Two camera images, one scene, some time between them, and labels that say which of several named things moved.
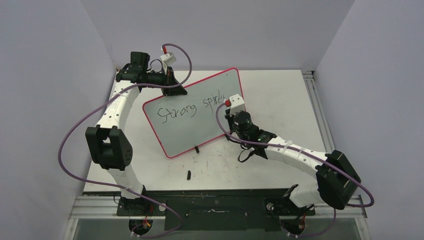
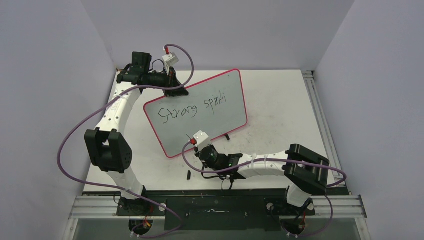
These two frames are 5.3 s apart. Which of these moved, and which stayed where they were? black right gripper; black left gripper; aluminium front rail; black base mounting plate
Moved: black right gripper
Stayed: black base mounting plate; black left gripper; aluminium front rail
